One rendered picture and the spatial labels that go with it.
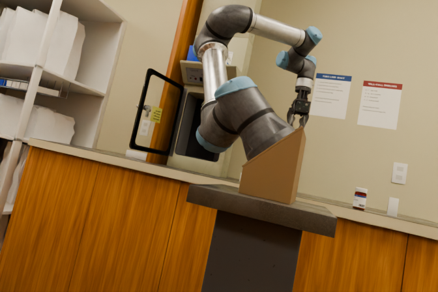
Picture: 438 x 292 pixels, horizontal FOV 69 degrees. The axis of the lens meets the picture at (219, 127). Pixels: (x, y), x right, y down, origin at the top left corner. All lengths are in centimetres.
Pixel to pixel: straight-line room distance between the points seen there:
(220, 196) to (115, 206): 97
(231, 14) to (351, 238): 92
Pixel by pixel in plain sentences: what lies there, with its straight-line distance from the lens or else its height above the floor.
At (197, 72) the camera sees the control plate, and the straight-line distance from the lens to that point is 174.
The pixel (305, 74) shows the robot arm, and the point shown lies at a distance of 150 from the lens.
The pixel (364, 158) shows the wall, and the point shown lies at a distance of 205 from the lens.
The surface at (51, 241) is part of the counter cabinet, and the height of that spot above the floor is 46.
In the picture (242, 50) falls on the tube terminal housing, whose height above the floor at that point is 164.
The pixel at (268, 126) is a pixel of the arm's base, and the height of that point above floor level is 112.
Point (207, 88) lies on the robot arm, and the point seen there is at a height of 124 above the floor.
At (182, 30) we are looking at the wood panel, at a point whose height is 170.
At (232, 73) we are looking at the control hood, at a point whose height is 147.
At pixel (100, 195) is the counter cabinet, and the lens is 167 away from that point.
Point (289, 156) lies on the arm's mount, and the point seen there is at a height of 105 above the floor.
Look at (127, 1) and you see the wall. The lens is 289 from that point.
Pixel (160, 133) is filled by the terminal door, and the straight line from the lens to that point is 169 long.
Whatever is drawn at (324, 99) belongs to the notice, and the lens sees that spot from 210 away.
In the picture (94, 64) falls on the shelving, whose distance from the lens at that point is 281.
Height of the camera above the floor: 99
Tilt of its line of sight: 7 degrees up
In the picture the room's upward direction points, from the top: 12 degrees clockwise
